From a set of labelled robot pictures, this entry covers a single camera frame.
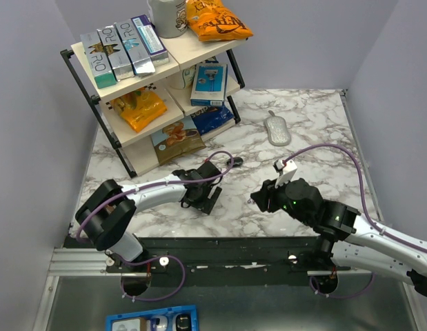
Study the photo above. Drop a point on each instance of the brown cookie bag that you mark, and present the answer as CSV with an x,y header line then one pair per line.
x,y
176,140

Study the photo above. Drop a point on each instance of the purple white box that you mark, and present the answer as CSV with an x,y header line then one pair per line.
x,y
153,44

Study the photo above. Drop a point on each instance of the white cup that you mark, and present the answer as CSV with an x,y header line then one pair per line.
x,y
183,79

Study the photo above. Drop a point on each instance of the black frame wooden shelf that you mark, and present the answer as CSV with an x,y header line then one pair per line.
x,y
135,150

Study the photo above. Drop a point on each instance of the dark blue snack bag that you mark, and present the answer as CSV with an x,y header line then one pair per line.
x,y
211,118

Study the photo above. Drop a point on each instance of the orange chips bag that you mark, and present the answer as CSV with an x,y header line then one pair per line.
x,y
212,21

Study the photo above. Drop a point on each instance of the orange snack bag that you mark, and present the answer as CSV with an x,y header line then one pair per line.
x,y
139,108

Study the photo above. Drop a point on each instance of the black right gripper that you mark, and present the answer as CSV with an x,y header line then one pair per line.
x,y
267,189

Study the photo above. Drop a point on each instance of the black earbud charging case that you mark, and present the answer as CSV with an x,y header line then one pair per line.
x,y
235,162

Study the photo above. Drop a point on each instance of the blue razor box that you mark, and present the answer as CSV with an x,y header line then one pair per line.
x,y
209,85

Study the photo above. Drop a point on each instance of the teal RO box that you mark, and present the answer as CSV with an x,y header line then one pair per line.
x,y
98,60

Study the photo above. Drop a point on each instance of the grey printed mug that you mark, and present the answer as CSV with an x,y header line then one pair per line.
x,y
168,17

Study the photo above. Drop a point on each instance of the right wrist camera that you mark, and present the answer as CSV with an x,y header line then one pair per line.
x,y
286,170

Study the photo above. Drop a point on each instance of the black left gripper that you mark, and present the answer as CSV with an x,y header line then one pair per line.
x,y
206,205

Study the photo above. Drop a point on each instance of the blue plastic tray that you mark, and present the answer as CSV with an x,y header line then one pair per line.
x,y
172,318

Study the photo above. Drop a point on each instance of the blue silver RO box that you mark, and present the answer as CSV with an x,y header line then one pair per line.
x,y
138,54

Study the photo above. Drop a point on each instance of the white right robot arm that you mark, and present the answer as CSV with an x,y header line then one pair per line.
x,y
345,237

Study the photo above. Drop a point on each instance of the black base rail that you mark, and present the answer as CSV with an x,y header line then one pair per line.
x,y
246,261

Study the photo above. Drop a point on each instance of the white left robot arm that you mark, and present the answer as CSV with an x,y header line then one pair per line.
x,y
105,216

